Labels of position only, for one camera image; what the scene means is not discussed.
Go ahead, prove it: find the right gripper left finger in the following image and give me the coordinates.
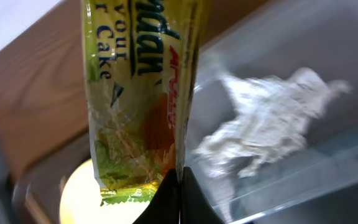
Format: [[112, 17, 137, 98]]
[[134, 169, 180, 224]]

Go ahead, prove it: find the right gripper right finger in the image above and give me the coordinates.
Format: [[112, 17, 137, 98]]
[[180, 167, 224, 224]]

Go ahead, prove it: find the white napkin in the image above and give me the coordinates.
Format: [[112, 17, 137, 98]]
[[195, 67, 352, 179]]

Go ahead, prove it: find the green yellow snack wrapper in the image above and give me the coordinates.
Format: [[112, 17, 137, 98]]
[[81, 0, 211, 205]]

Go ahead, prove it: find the yellow plate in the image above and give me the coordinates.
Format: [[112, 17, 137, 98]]
[[59, 159, 149, 224]]

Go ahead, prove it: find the dark brown serving tray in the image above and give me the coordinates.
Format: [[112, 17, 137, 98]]
[[12, 133, 90, 223]]

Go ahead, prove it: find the clear plastic bin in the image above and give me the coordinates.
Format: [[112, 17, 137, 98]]
[[186, 0, 358, 223]]

